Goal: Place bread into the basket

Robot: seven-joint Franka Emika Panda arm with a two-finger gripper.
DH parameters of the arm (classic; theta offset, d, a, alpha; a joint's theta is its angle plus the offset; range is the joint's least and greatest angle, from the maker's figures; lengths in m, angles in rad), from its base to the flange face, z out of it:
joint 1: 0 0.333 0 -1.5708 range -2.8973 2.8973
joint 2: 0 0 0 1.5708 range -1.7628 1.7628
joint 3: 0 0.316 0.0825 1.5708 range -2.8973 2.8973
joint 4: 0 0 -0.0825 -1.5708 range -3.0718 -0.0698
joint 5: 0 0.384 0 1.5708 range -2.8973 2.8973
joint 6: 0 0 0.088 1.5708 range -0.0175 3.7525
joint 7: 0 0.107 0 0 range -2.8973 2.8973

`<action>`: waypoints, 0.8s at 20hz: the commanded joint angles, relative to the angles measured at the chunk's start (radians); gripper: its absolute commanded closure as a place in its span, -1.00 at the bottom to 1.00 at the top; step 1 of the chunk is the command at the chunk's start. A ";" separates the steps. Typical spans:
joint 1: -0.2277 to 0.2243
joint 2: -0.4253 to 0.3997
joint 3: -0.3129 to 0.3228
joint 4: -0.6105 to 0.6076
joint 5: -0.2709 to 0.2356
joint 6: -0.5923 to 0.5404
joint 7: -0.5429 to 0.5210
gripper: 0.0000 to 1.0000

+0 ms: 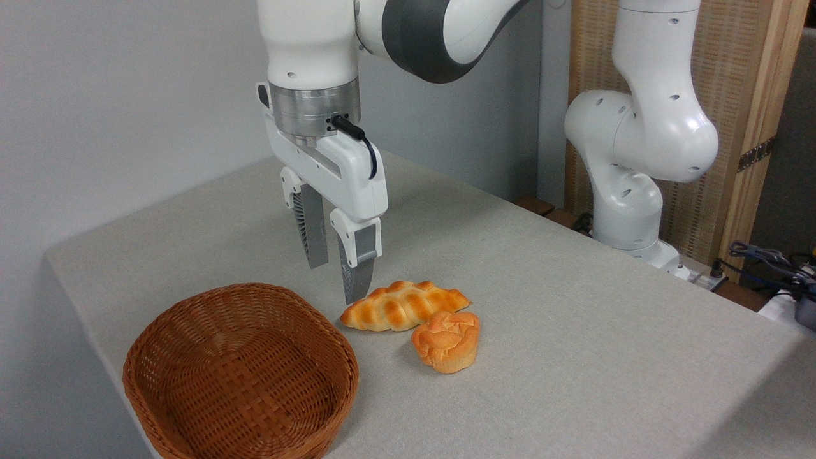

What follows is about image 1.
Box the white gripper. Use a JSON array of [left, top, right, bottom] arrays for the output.
[[257, 81, 389, 305]]

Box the round bread roll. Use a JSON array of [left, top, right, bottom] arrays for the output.
[[411, 310, 481, 374]]

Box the long braided bread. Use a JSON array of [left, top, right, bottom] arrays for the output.
[[340, 280, 471, 332]]

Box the brown wicker basket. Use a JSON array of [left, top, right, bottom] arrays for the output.
[[122, 282, 360, 459]]

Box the dark metal hinge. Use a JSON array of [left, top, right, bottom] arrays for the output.
[[738, 136, 776, 173]]

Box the wooden woven screen panel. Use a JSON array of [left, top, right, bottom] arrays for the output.
[[564, 0, 810, 281]]

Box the white box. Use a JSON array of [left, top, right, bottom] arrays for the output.
[[757, 288, 816, 339]]

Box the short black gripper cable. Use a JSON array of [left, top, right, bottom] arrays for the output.
[[331, 113, 379, 180]]

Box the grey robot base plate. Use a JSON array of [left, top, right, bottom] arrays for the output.
[[674, 255, 729, 293]]

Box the black cable bundle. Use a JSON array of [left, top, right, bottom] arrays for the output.
[[711, 240, 816, 300]]

